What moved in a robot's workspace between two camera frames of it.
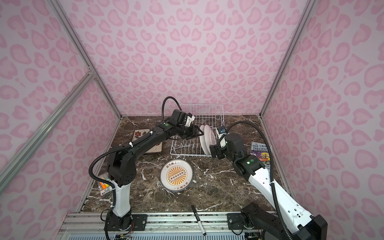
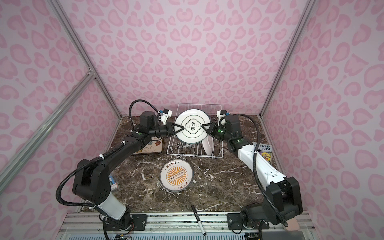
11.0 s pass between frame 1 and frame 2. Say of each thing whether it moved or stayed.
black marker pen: stayed
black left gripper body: moved
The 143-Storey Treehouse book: stayed
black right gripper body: moved
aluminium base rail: stayed
